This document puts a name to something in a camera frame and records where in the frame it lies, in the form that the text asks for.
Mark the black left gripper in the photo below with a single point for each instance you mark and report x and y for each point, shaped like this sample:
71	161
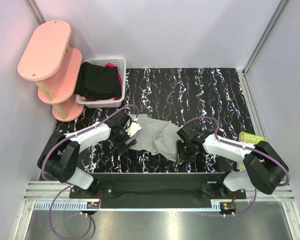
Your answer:
122	147

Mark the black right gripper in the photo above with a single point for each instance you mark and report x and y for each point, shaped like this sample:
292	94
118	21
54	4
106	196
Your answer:
191	159

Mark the grey t shirt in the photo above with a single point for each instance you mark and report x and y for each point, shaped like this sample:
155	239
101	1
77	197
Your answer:
158	137

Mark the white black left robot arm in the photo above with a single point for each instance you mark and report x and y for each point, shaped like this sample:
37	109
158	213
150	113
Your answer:
60	155

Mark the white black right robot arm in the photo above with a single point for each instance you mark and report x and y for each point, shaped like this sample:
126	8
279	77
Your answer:
263	170

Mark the green picture book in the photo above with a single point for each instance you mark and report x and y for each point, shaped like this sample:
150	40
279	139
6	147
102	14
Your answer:
249	138

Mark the black t shirt in basket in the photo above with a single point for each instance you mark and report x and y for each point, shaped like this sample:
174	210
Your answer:
83	71

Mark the white perforated plastic basket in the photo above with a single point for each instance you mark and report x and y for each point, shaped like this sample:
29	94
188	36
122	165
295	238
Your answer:
120	62

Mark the pink three tier shelf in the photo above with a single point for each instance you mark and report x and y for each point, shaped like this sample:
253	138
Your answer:
50	63

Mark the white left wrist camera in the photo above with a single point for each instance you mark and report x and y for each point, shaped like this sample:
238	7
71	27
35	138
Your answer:
133	128

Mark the aluminium frame rail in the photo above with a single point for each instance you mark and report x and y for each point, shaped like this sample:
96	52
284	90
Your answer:
127	210

